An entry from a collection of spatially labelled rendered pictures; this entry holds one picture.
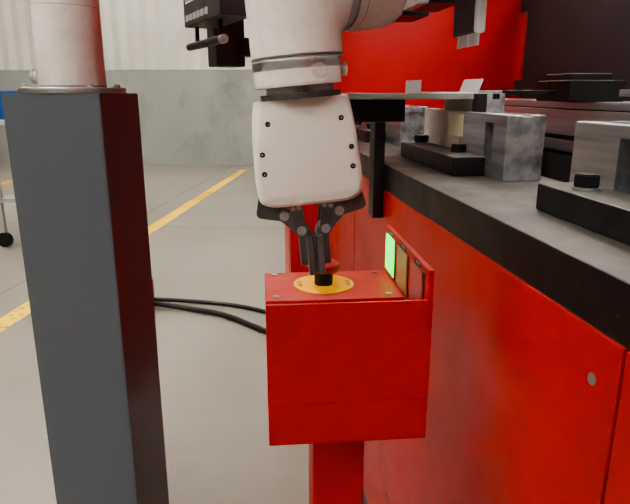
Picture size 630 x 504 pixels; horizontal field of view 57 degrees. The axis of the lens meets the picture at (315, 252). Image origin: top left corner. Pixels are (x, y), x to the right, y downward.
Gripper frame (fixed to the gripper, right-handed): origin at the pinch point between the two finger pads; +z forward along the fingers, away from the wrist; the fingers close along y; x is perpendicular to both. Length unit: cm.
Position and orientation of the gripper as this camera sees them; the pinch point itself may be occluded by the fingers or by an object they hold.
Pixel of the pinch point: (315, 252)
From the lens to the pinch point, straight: 58.5
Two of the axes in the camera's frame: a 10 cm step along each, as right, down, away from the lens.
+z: 0.9, 9.6, 2.7
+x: 0.9, 2.6, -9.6
